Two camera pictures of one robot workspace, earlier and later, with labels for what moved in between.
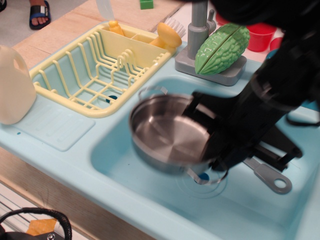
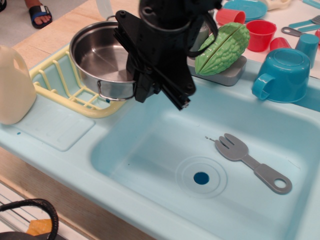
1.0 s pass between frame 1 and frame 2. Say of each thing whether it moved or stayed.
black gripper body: moved
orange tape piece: stayed
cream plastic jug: stayed
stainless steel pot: moved
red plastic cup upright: stayed
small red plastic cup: stayed
